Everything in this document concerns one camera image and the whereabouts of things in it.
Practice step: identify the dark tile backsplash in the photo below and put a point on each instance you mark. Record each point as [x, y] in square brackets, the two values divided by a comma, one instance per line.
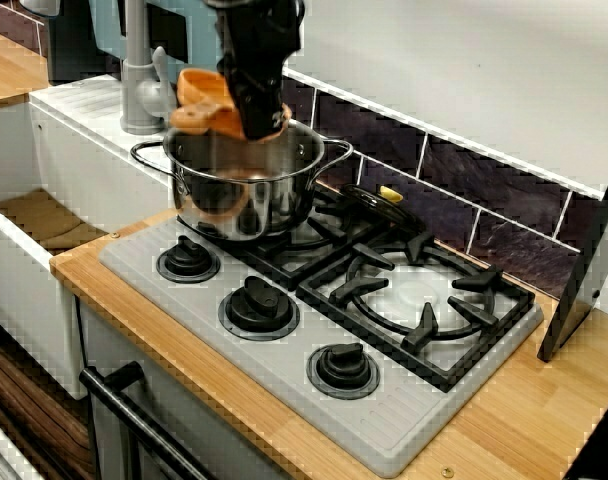
[509, 235]

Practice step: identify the grey stove top plate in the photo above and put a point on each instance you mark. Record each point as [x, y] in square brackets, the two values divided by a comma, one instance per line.
[374, 425]

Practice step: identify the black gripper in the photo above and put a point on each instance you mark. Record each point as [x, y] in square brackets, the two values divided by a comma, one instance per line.
[256, 50]

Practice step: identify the white oven cabinet front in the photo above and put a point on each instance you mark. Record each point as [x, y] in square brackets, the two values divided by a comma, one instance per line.
[194, 415]

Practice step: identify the black stove knob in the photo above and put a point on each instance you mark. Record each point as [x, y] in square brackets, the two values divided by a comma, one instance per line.
[259, 305]
[186, 260]
[344, 370]

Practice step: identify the orange toy frying pan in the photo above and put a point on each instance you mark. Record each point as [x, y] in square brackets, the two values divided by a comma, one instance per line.
[199, 87]

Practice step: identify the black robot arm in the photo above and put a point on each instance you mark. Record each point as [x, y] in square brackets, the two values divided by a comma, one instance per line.
[254, 10]

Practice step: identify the stainless steel pot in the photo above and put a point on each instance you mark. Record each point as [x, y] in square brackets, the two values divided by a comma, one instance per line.
[264, 210]

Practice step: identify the small yellow toy piece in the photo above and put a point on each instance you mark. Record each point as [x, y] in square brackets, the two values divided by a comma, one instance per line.
[391, 194]

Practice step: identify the wooden kitchen countertop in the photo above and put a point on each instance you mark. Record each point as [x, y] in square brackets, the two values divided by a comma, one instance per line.
[509, 425]

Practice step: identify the black burner grate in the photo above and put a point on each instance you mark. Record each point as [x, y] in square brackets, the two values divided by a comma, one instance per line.
[284, 270]
[434, 370]

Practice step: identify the grey toy faucet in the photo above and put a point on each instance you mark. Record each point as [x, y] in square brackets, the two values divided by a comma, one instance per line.
[136, 100]

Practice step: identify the white sink unit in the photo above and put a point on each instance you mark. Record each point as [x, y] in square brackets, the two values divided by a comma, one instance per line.
[99, 175]

